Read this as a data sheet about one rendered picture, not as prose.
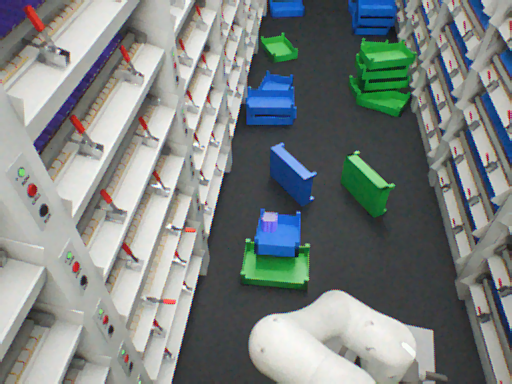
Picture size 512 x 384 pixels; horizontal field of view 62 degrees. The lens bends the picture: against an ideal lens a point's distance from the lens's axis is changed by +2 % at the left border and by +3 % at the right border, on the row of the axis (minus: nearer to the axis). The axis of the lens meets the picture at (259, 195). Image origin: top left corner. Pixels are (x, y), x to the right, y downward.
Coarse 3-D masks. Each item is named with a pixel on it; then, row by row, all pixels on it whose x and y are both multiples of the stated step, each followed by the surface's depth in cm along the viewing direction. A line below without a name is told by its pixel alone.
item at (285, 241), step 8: (280, 216) 212; (288, 216) 211; (296, 216) 210; (280, 224) 213; (288, 224) 213; (296, 224) 211; (264, 232) 205; (280, 232) 206; (288, 232) 206; (296, 232) 206; (256, 240) 185; (264, 240) 198; (272, 240) 198; (280, 240) 199; (288, 240) 199; (296, 240) 184; (256, 248) 187; (264, 248) 186; (272, 248) 186; (280, 248) 185; (288, 248) 185; (296, 248) 184; (288, 256) 186; (296, 256) 186
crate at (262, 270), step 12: (252, 252) 202; (300, 252) 200; (252, 264) 197; (264, 264) 197; (276, 264) 197; (288, 264) 197; (300, 264) 197; (240, 276) 185; (252, 276) 192; (264, 276) 192; (276, 276) 192; (288, 276) 192; (300, 276) 192; (300, 288) 187
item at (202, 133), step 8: (216, 88) 202; (224, 88) 201; (208, 96) 185; (216, 96) 199; (208, 104) 193; (216, 104) 195; (208, 112) 189; (216, 112) 192; (200, 120) 183; (208, 120) 186; (200, 128) 180; (208, 128) 183; (200, 136) 178; (208, 136) 179; (192, 144) 170; (200, 144) 170; (200, 152) 171; (200, 160) 168; (200, 168) 166
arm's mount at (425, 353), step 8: (416, 328) 139; (416, 336) 137; (424, 336) 137; (432, 336) 137; (328, 344) 136; (336, 344) 136; (424, 344) 135; (432, 344) 135; (336, 352) 135; (344, 352) 134; (352, 352) 134; (424, 352) 134; (432, 352) 133; (352, 360) 133; (416, 360) 132; (424, 360) 132; (432, 360) 132; (432, 368) 130
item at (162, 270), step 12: (180, 192) 154; (192, 192) 153; (180, 204) 151; (180, 216) 147; (168, 240) 139; (168, 252) 137; (156, 264) 132; (168, 264) 134; (156, 276) 130; (156, 288) 127; (144, 312) 121; (144, 324) 119; (132, 336) 116; (144, 336) 117; (144, 348) 115
